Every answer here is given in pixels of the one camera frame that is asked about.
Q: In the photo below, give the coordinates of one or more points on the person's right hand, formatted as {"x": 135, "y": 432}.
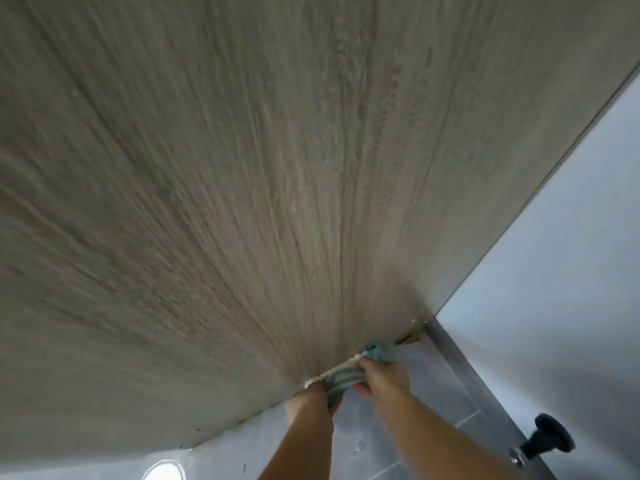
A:
{"x": 387, "y": 384}

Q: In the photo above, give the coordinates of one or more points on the person's left hand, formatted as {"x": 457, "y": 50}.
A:
{"x": 310, "y": 407}

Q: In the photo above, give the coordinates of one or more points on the beige cloth with teal edge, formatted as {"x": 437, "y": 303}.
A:
{"x": 345, "y": 377}

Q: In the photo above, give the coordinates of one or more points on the person's left forearm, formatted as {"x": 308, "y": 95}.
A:
{"x": 300, "y": 452}

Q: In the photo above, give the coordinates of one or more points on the person's right forearm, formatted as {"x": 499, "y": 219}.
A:
{"x": 435, "y": 444}

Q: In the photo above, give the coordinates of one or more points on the black door stopper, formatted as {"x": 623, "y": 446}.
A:
{"x": 550, "y": 434}

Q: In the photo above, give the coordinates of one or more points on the grey wall skirting board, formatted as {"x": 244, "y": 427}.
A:
{"x": 480, "y": 389}

